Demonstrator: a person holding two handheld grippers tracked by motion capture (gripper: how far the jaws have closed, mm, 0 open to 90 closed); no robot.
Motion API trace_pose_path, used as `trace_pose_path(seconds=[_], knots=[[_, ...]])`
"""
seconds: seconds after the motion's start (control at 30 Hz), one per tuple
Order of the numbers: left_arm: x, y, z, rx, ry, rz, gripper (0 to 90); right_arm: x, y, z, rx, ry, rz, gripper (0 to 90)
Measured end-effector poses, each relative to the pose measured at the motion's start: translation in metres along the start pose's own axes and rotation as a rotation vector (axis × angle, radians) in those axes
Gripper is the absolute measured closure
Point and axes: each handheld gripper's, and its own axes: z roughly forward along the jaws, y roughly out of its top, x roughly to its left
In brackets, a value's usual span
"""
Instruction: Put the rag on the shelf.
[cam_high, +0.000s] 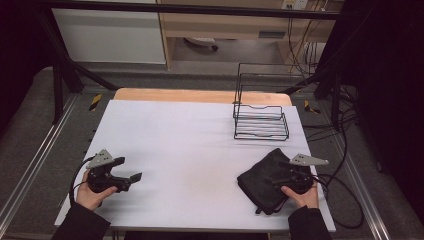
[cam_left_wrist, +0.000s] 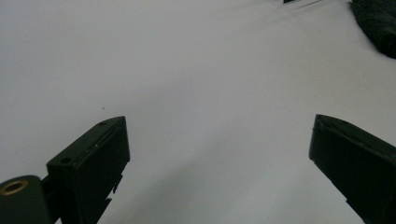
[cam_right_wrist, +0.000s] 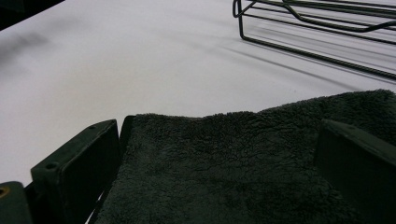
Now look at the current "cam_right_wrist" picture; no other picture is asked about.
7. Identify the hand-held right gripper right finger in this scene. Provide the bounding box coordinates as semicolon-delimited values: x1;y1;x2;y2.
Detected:
313;119;396;224

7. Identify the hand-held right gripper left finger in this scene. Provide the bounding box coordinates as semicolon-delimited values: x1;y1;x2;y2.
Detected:
30;119;121;224

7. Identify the dark grey towel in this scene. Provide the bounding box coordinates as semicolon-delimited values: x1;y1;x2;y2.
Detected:
92;89;396;224

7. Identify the black wire rack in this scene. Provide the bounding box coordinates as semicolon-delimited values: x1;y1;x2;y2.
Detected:
232;0;396;81

